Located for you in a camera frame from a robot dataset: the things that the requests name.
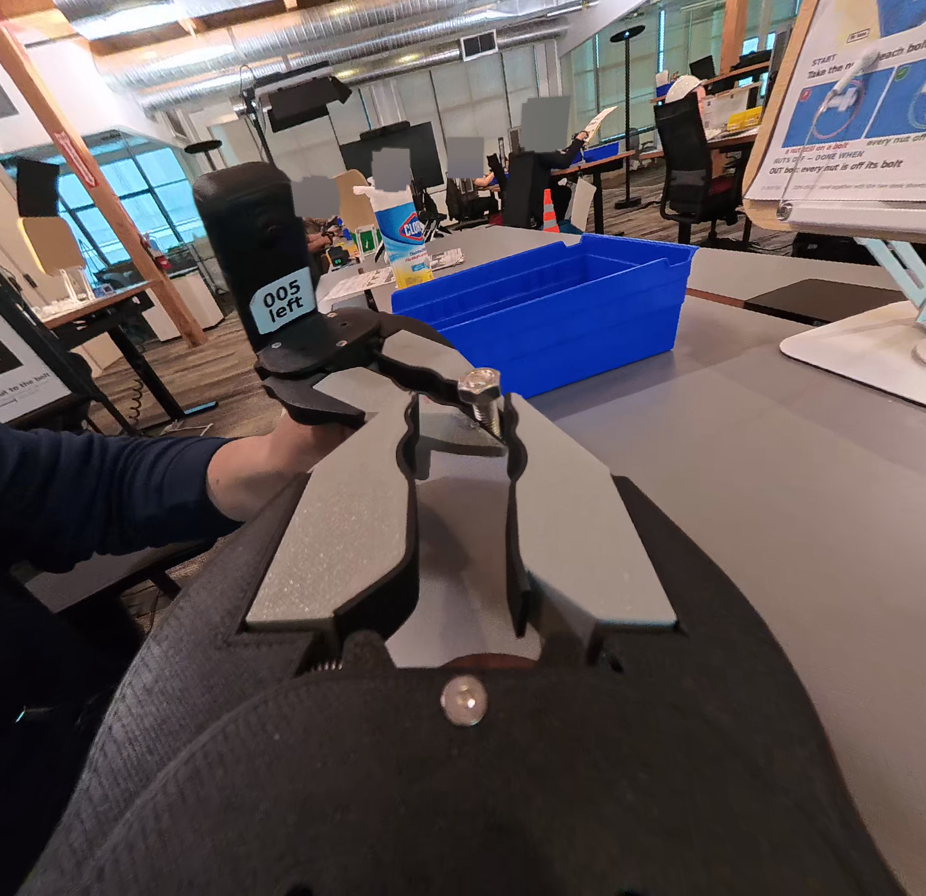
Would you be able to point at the white foam board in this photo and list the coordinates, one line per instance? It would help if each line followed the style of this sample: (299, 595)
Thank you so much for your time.
(581, 201)

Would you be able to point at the person's left forearm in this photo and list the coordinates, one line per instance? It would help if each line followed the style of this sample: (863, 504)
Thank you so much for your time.
(108, 491)

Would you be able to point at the disinfectant wipes canister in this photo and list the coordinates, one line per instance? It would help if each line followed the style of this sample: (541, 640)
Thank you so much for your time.
(405, 245)

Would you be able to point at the black floor lamp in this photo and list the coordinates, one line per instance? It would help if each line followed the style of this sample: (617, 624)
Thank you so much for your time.
(626, 115)

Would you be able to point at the black mesh office chair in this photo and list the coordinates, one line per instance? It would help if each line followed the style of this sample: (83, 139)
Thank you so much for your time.
(687, 151)

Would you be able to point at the blue plastic bin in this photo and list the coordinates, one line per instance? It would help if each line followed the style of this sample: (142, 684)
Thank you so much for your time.
(579, 332)

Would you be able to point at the black studio light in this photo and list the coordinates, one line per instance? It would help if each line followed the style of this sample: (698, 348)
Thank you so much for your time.
(304, 104)

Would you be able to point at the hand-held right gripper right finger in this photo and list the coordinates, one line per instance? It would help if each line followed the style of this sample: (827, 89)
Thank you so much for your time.
(586, 549)

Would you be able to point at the orange traffic cone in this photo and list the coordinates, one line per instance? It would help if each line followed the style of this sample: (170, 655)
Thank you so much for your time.
(550, 216)

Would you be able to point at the black wall screen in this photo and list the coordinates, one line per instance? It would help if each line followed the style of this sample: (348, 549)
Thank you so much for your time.
(427, 151)

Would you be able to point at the white hard hat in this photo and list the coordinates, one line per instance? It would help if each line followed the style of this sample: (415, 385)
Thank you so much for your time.
(684, 89)

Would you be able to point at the medium silver bolt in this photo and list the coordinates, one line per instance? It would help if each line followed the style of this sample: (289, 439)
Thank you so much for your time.
(477, 386)

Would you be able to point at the black white printed sign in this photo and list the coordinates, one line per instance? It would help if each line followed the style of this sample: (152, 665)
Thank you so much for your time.
(29, 389)

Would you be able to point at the printed paper sheets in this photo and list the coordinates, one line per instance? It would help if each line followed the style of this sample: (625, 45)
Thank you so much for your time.
(354, 282)

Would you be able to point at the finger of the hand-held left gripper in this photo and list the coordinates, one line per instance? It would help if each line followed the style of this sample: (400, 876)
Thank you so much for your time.
(347, 393)
(427, 382)

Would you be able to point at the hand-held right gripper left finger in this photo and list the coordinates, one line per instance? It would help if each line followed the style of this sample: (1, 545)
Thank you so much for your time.
(340, 541)

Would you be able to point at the small green sign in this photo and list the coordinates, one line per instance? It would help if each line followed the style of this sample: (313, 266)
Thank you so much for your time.
(370, 241)

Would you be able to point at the wooden office desk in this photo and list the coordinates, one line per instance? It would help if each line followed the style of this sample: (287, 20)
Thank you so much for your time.
(94, 306)

